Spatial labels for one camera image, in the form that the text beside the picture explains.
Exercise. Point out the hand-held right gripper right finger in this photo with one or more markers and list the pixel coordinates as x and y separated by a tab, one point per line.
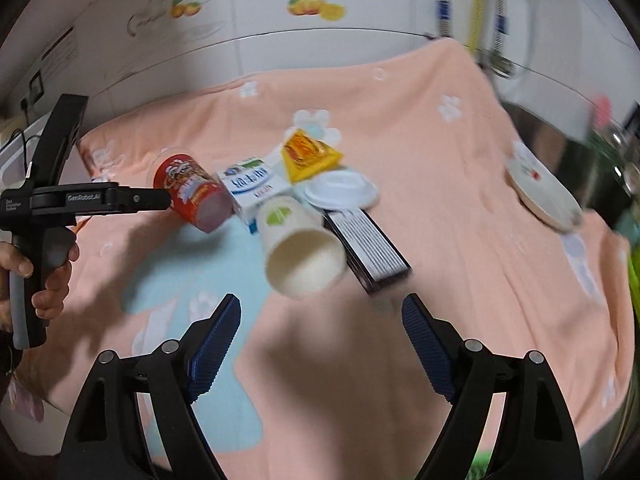
430	355

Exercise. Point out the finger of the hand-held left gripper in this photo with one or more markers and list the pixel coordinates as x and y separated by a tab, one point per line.
150	200

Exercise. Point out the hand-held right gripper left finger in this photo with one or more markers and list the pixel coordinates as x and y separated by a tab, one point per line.
215	350

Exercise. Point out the red snack can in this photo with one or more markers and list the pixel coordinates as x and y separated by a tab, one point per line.
190	185

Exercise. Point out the white green milk carton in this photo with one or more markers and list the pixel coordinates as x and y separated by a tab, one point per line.
250	182

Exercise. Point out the black cigarette box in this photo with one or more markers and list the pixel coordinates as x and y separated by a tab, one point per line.
367	250

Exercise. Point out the green plastic mesh basket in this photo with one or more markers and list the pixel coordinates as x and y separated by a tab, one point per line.
480	474

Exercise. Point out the white paper cup green print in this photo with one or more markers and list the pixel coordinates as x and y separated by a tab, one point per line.
300	240

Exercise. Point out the yellow triangular snack pack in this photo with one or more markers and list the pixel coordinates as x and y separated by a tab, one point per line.
305	155

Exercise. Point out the white plastic cup lid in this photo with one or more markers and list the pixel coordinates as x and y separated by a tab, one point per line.
340	187

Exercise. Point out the person's left hand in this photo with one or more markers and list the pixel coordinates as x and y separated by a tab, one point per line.
52	290

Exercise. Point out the white ceramic dish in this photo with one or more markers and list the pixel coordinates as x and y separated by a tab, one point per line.
540	190

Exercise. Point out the peach flower print blanket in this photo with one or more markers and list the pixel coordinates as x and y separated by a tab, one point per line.
425	135

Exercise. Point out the dark utensil holder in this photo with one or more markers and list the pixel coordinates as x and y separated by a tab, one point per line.
605	180

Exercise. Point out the stainless steel container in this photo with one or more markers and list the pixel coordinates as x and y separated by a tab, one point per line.
535	125

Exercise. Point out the pink brush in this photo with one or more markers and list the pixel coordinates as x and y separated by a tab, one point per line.
602	110

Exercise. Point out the metal water valve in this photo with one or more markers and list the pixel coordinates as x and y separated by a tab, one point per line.
500	62

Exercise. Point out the wall power socket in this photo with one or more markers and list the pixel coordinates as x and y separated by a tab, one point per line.
36	87

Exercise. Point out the white wall label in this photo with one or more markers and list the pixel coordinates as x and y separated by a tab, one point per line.
57	52

